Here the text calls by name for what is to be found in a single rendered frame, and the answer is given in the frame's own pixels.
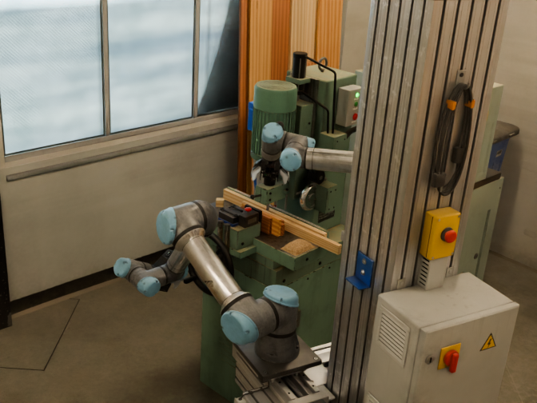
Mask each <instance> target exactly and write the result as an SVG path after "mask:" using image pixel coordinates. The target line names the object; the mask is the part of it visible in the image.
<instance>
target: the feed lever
mask: <svg viewBox="0 0 537 403"><path fill-rule="evenodd" d="M276 123H278V124H279V125H280V126H281V127H282V128H283V131H285V130H284V123H283V122H281V121H278V122H276ZM308 179H309V181H311V182H314V183H316V184H318V185H319V184H321V183H322V182H323V181H327V178H326V177H325V173H324V171H322V170H310V171H309V173H308Z"/></svg>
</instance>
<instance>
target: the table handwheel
mask: <svg viewBox="0 0 537 403"><path fill-rule="evenodd" d="M208 238H210V239H211V240H212V241H214V242H215V243H216V245H217V246H218V247H219V248H218V250H217V251H216V252H215V253H216V254H217V256H218V257H219V258H220V259H221V261H224V259H225V263H226V266H227V270H228V271H229V272H230V273H231V275H232V276H233V278H234V267H233V260H232V257H234V256H233V255H231V254H230V252H229V250H228V248H227V247H226V245H225V243H224V242H223V241H222V240H221V239H220V238H219V237H218V236H217V235H216V234H215V233H212V234H211V235H210V236H209V237H208ZM220 252H222V254H219V253H220ZM188 268H189V271H188V272H189V275H190V277H191V276H196V279H195V280H194V281H193V282H194V283H195V284H196V286H197V287H198V288H199V289H200V290H201V291H203V292H204V293H206V294H208V295H209V296H212V297H214V296H213V295H212V293H211V292H210V290H209V288H208V287H207V286H206V285H205V284H204V283H203V282H202V281H201V279H200V278H199V277H198V276H197V273H196V271H195V269H194V268H193V266H192V264H191V263H189V265H188Z"/></svg>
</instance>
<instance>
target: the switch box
mask: <svg viewBox="0 0 537 403"><path fill-rule="evenodd" d="M360 91H361V86H356V85H350V86H343V87H340V88H339V92H338V100H337V108H336V122H335V123H336V124H337V125H340V126H344V127H347V126H352V125H355V124H357V119H356V122H353V123H352V121H354V120H353V119H352V117H353V114H357V115H358V111H359V104H360ZM356 93H358V94H359V96H358V99H357V100H354V98H356ZM355 102H358V105H357V106H356V107H357V109H356V110H354V109H353V108H355V106H354V103H355Z"/></svg>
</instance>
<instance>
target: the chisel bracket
mask: <svg viewBox="0 0 537 403"><path fill-rule="evenodd" d="M286 188H288V182H286V184H284V183H283V180H281V179H279V178H278V182H277V179H276V184H275V185H274V186H266V185H264V183H261V184H259V185H256V192H255V195H258V194H261V197H257V198H255V200H256V201H258V202H261V203H263V204H265V205H267V204H270V203H273V202H276V201H279V200H280V199H283V198H285V194H283V190H285V189H286Z"/></svg>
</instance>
